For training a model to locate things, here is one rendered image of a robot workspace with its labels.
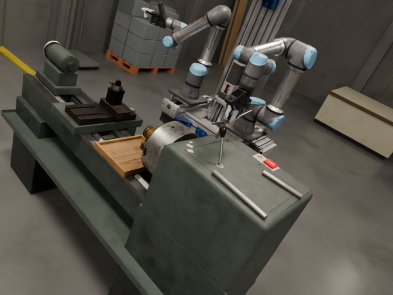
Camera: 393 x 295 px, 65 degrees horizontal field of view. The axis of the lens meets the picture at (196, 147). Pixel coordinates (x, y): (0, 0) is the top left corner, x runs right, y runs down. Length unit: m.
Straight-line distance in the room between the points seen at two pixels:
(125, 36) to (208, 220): 5.15
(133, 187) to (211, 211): 0.57
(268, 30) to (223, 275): 1.52
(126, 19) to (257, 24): 4.19
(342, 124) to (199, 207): 6.79
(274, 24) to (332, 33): 8.21
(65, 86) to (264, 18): 1.47
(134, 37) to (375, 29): 6.72
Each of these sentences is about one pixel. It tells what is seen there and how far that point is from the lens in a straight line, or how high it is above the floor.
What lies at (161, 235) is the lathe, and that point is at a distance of 1.55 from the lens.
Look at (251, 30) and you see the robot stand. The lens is 2.23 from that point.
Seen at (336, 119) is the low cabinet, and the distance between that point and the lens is 7.93.
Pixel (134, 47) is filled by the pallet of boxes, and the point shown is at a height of 0.47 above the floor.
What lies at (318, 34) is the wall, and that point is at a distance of 10.43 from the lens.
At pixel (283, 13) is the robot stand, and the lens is 2.16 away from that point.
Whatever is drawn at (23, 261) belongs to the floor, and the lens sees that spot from 2.40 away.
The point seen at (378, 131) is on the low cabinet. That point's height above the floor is 0.49.
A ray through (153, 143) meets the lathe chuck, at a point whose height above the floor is 1.15.
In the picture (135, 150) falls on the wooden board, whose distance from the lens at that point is 1.95.
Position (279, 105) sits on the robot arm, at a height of 1.44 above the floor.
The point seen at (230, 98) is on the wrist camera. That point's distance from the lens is 1.44.
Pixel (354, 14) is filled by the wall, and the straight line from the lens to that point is 10.31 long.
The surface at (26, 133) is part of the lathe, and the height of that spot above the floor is 0.54.
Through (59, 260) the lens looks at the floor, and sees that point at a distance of 2.42.
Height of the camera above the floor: 1.90
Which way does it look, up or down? 27 degrees down
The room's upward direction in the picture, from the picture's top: 23 degrees clockwise
